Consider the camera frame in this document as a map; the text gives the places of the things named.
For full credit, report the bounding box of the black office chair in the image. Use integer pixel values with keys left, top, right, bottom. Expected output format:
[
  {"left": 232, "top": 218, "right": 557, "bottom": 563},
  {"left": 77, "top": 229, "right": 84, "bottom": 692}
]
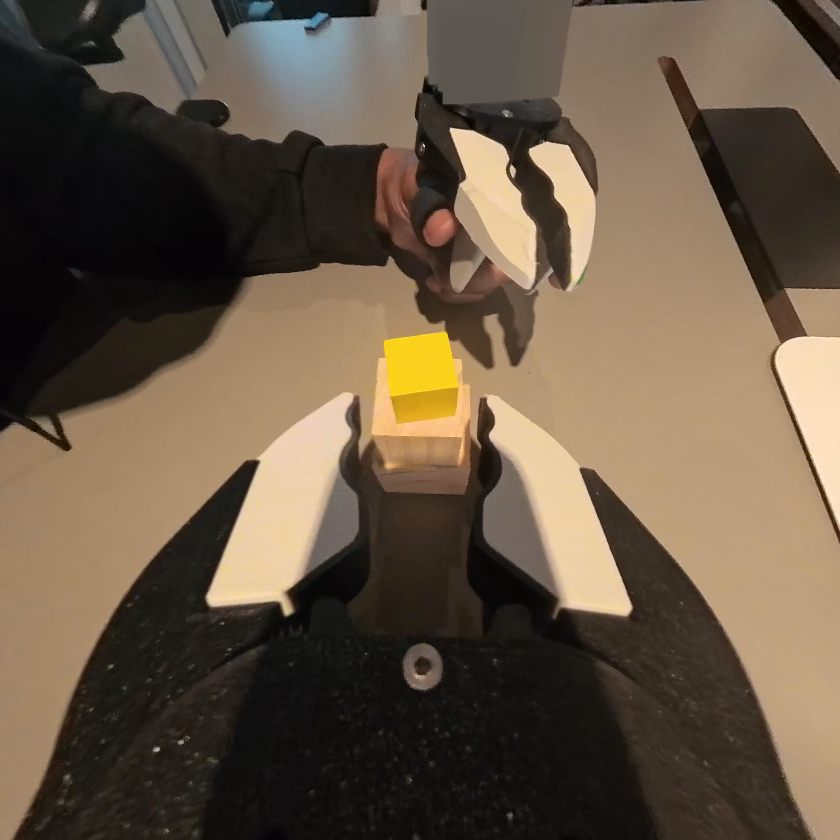
[{"left": 39, "top": 0, "right": 232, "bottom": 130}]

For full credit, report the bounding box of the plain wooden cube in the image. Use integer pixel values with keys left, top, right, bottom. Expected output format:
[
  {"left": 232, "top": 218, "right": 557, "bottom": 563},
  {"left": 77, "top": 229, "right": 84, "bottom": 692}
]
[
  {"left": 371, "top": 357, "right": 473, "bottom": 471},
  {"left": 373, "top": 458, "right": 473, "bottom": 495}
]

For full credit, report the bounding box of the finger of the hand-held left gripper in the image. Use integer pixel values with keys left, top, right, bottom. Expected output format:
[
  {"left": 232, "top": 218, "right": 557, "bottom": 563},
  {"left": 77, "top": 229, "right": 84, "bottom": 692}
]
[
  {"left": 449, "top": 128, "right": 547, "bottom": 291},
  {"left": 530, "top": 140, "right": 598, "bottom": 294}
]

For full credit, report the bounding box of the person's left forearm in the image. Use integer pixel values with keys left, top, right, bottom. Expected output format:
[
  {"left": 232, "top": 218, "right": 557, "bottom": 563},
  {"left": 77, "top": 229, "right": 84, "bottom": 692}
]
[{"left": 0, "top": 36, "right": 389, "bottom": 431}]

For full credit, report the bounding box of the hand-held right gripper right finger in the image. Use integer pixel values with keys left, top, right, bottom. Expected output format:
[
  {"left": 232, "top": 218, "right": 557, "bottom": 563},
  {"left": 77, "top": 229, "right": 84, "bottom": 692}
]
[{"left": 474, "top": 394, "right": 634, "bottom": 620}]

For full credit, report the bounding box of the white table top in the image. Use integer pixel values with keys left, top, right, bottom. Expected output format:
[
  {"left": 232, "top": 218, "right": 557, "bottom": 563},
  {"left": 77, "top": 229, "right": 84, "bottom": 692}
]
[{"left": 772, "top": 336, "right": 840, "bottom": 534}]

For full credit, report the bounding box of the black desk mat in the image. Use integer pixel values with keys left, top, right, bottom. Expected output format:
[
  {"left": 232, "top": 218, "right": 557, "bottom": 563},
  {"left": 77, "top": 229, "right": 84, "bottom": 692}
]
[{"left": 694, "top": 108, "right": 840, "bottom": 290}]

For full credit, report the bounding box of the yellow cube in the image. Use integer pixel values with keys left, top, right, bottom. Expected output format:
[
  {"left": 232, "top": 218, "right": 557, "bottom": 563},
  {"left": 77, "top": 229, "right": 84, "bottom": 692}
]
[{"left": 383, "top": 331, "right": 459, "bottom": 424}]

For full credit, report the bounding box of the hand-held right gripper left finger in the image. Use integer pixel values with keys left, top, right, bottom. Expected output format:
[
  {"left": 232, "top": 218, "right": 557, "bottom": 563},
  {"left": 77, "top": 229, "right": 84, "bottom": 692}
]
[{"left": 205, "top": 392, "right": 366, "bottom": 618}]

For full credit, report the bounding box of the person's left hand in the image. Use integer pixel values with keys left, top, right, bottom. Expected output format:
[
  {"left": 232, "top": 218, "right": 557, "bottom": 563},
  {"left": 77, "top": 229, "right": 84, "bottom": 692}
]
[{"left": 374, "top": 147, "right": 513, "bottom": 304}]

